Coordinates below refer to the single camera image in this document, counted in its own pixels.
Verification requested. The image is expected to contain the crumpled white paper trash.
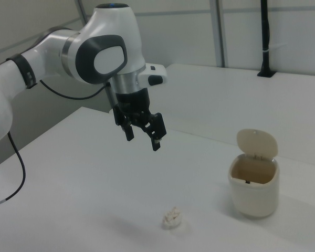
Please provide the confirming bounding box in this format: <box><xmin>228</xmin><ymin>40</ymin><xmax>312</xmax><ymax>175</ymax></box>
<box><xmin>161</xmin><ymin>206</ymin><xmax>183</xmax><ymax>230</ymax></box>

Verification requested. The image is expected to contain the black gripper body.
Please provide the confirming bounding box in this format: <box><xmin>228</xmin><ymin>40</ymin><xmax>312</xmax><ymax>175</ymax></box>
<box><xmin>112</xmin><ymin>88</ymin><xmax>151</xmax><ymax>124</ymax></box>

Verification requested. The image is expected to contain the grey partition frame post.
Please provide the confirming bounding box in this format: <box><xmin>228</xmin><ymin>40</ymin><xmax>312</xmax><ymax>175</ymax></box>
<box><xmin>208</xmin><ymin>0</ymin><xmax>227</xmax><ymax>68</ymax></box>

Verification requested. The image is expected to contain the small white lidded bin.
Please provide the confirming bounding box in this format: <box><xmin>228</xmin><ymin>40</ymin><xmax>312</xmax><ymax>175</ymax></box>
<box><xmin>227</xmin><ymin>128</ymin><xmax>280</xmax><ymax>219</ymax></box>

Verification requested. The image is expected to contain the black pole with base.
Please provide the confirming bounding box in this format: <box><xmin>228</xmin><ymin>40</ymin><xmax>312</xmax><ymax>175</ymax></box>
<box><xmin>257</xmin><ymin>0</ymin><xmax>277</xmax><ymax>78</ymax></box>

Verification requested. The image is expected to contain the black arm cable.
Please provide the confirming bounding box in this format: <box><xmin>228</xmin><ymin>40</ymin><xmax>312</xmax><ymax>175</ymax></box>
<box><xmin>0</xmin><ymin>78</ymin><xmax>111</xmax><ymax>208</ymax></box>

